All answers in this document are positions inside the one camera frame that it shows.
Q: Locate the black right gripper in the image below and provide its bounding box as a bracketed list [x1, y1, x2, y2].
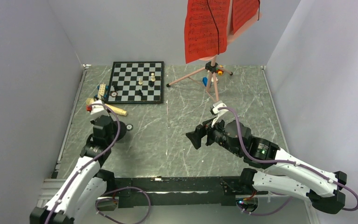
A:
[186, 113, 242, 157]

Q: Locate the black microphone stand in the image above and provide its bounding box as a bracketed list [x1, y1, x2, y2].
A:
[113, 121, 127, 141]

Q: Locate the gold microphone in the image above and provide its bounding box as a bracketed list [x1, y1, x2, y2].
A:
[85, 98, 128, 116]

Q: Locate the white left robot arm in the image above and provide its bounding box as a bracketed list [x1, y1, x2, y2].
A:
[29, 115, 126, 224]

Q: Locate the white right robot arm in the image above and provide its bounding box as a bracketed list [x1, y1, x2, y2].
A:
[186, 120, 347, 214]

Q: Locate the blue toy block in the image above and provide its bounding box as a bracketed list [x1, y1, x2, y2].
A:
[202, 77, 207, 86]

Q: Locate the small black round disc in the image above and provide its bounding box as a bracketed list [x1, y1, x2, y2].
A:
[126, 124, 133, 131]

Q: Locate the orange yellow toy piece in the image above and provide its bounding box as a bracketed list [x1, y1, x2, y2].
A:
[217, 70, 224, 76]

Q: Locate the pink music stand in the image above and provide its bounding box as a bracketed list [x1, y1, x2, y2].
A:
[166, 0, 261, 102]

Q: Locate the white chess piece tall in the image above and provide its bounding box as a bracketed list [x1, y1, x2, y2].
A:
[151, 73, 156, 82]

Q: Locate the black white chessboard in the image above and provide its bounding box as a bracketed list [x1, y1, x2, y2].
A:
[105, 61, 164, 105]

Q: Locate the black chess piece left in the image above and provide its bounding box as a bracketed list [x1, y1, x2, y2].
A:
[112, 84, 120, 91]

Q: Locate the white blue toy brick car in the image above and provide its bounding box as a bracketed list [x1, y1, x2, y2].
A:
[95, 83, 108, 101]

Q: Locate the red sheet music left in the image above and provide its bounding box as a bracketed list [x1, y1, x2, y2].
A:
[184, 0, 230, 63]

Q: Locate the red sheet music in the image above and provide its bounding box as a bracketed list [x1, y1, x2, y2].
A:
[184, 0, 230, 63]
[231, 0, 260, 35]

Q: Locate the red sheet music right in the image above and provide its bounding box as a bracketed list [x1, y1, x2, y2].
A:
[231, 0, 260, 35]

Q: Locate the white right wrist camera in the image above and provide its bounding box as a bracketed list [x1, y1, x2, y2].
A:
[211, 100, 228, 127]

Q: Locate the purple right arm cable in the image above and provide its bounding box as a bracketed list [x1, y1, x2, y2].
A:
[219, 106, 358, 217]

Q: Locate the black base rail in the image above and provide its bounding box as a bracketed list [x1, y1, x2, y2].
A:
[95, 169, 267, 208]

